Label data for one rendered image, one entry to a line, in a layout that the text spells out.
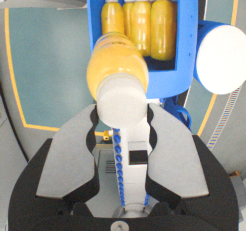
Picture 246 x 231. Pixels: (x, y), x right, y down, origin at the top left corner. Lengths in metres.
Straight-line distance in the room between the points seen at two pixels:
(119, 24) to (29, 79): 1.63
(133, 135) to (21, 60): 1.54
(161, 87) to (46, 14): 1.51
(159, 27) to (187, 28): 0.09
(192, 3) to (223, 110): 2.01
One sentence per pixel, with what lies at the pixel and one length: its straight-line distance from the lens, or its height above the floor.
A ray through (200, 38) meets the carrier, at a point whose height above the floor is 1.01.
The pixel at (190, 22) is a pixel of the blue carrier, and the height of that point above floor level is 1.20.
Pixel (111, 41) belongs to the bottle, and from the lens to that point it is 0.19.
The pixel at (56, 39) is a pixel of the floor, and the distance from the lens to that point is 1.67.
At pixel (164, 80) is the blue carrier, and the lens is 0.33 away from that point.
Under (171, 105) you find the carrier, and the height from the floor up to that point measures 0.55.
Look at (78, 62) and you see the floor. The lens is 1.65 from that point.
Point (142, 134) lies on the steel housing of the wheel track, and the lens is 0.82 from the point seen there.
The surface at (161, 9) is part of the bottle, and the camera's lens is 0.41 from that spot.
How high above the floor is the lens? 1.53
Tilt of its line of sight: 58 degrees down
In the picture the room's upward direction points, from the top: 179 degrees counter-clockwise
